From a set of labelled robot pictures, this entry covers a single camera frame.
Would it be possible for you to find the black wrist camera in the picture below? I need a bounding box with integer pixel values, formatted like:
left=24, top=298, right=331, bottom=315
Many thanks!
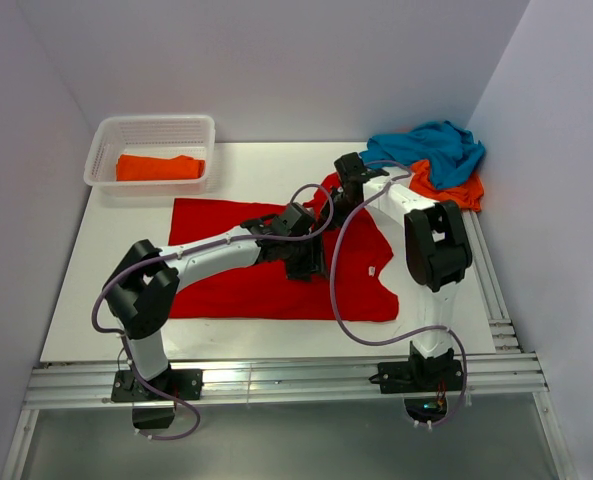
left=271, top=202, right=315, bottom=237
left=334, top=152, right=388, bottom=185

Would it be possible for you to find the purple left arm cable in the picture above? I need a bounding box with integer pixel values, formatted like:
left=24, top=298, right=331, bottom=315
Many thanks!
left=91, top=183, right=335, bottom=441

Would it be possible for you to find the aluminium rail frame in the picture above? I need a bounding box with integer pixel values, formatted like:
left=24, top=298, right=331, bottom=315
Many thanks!
left=3, top=215, right=577, bottom=479

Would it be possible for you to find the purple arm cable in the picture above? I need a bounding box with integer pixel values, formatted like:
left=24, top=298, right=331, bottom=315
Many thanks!
left=91, top=183, right=335, bottom=441
left=328, top=159, right=470, bottom=427

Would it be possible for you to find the blue t shirt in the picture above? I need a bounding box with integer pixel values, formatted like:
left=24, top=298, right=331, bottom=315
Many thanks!
left=360, top=121, right=486, bottom=190

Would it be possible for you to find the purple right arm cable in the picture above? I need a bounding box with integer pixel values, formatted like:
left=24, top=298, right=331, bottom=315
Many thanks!
left=328, top=159, right=470, bottom=427

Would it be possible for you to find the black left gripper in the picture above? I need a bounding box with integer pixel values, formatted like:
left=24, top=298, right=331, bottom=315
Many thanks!
left=281, top=231, right=329, bottom=284

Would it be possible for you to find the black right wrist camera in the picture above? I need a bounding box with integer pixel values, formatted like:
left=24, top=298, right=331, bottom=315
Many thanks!
left=334, top=152, right=388, bottom=185

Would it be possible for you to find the red t shirt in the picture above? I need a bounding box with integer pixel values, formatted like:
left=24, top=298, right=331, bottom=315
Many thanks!
left=168, top=198, right=399, bottom=323

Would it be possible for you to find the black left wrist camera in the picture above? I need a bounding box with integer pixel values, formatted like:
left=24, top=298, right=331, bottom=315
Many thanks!
left=271, top=202, right=315, bottom=237

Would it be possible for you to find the white plastic basket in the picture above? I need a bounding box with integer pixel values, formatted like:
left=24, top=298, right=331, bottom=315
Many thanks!
left=83, top=114, right=216, bottom=197

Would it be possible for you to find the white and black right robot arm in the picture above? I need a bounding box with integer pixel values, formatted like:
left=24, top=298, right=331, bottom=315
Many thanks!
left=319, top=177, right=473, bottom=390

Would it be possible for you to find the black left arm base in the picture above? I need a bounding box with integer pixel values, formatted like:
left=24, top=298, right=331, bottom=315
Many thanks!
left=110, top=368, right=203, bottom=430

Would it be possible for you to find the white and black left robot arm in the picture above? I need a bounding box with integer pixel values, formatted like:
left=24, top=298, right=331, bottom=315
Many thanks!
left=92, top=216, right=325, bottom=399

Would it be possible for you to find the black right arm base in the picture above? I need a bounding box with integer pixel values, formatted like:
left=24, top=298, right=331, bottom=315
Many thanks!
left=369, top=346, right=467, bottom=428

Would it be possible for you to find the rolled orange t shirt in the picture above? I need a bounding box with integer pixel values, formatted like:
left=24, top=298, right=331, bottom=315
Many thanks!
left=115, top=155, right=206, bottom=181

